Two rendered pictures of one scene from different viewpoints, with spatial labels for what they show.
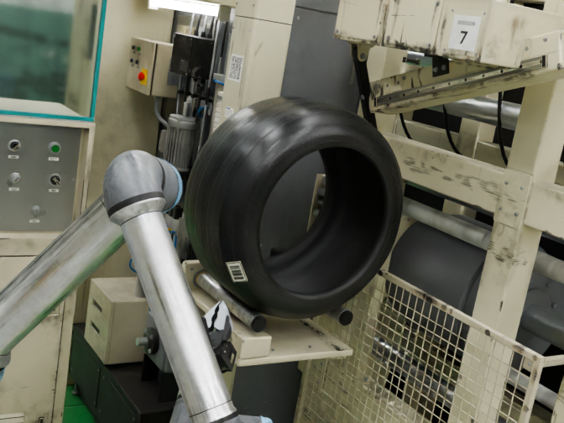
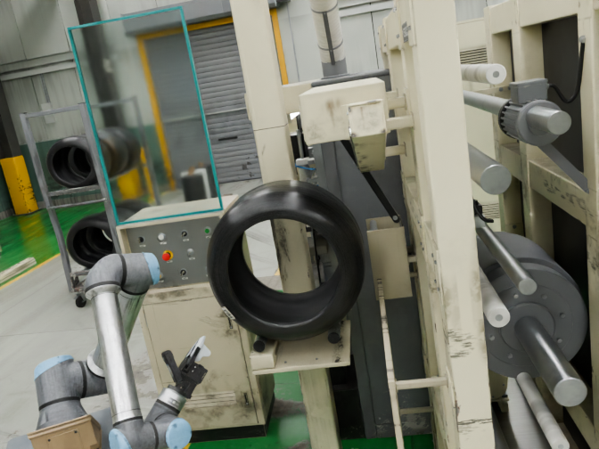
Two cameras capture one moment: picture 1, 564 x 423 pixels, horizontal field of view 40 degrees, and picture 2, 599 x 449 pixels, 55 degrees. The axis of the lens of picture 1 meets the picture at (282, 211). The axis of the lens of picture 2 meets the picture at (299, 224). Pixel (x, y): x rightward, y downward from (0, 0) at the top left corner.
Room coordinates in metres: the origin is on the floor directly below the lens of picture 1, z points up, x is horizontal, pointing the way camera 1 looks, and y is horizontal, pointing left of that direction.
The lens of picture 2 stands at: (0.56, -1.44, 1.83)
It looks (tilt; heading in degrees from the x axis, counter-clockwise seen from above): 14 degrees down; 41
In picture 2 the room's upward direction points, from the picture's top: 10 degrees counter-clockwise
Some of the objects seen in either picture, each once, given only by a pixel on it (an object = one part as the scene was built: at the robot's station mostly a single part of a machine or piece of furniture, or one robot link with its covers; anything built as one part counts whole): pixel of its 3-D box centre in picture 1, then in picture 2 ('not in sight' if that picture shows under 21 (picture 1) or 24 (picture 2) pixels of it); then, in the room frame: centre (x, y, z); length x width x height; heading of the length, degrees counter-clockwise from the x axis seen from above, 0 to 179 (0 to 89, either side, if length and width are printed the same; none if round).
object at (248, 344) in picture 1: (224, 321); (268, 340); (2.03, 0.11, 0.84); 0.36 x 0.09 x 0.06; 33
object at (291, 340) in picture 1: (265, 330); (304, 345); (2.11, -0.01, 0.80); 0.37 x 0.36 x 0.02; 123
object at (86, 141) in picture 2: not in sight; (107, 196); (3.76, 3.89, 0.96); 1.36 x 0.71 x 1.92; 29
